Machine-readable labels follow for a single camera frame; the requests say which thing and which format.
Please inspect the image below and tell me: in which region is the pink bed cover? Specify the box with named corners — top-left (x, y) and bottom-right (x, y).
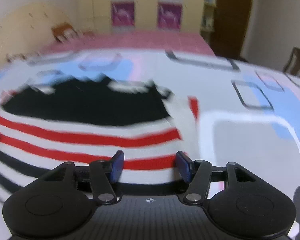
top-left (41, 30), bottom-right (215, 56)

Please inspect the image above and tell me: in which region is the cream wardrobe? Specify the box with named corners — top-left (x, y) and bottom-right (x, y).
top-left (78, 0), bottom-right (204, 34)

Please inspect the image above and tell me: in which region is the patterned grey bed sheet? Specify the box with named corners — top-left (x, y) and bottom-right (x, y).
top-left (0, 48), bottom-right (300, 239)

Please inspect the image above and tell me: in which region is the dark wooden chair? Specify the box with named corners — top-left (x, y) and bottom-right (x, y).
top-left (283, 47), bottom-right (300, 78)

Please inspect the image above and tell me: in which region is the white patterned pillow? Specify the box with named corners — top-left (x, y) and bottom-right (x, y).
top-left (6, 51), bottom-right (41, 63)

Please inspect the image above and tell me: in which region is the lower right purple poster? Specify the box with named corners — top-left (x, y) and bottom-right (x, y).
top-left (157, 3), bottom-right (183, 30)

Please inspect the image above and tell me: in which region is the corner wall shelf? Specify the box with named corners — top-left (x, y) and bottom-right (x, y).
top-left (200, 0), bottom-right (217, 44)

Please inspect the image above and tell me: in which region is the dark wooden door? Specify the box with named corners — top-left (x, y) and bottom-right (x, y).
top-left (210, 0), bottom-right (253, 59)

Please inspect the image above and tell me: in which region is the striped knit sweater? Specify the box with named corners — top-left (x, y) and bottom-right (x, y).
top-left (0, 76), bottom-right (199, 202)

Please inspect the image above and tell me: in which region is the orange patterned pillow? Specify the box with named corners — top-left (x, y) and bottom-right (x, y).
top-left (51, 22), bottom-right (78, 43)

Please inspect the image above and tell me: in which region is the cream round headboard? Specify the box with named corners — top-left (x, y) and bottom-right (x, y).
top-left (0, 2), bottom-right (77, 69)

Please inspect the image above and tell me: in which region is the purple poster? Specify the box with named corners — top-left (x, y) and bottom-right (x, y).
top-left (111, 2), bottom-right (135, 27)
top-left (157, 3), bottom-right (183, 30)

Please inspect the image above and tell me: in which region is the lower left purple poster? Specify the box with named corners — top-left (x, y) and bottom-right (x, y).
top-left (111, 2), bottom-right (135, 27)

